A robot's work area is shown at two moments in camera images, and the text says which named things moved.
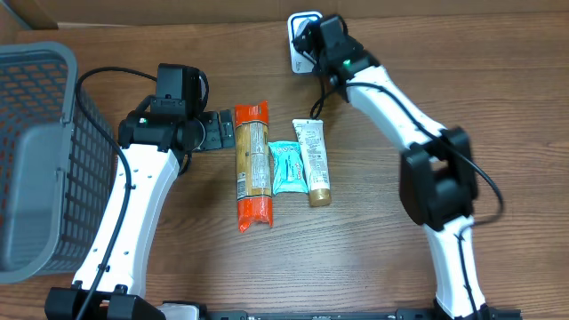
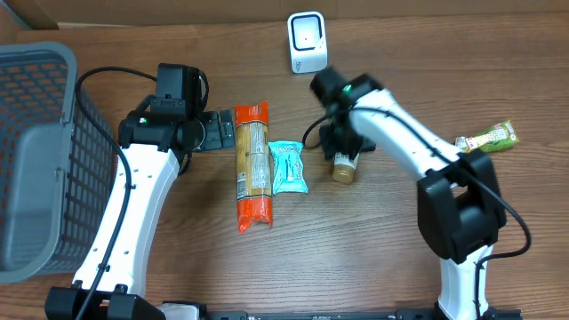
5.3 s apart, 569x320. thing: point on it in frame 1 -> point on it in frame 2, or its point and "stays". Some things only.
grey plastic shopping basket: x=56 y=164 stays
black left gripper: x=226 y=130 stays
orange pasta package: x=253 y=164 stays
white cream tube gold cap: x=310 y=136 -> x=343 y=168
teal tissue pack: x=289 y=175 stays
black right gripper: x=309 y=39 -> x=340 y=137
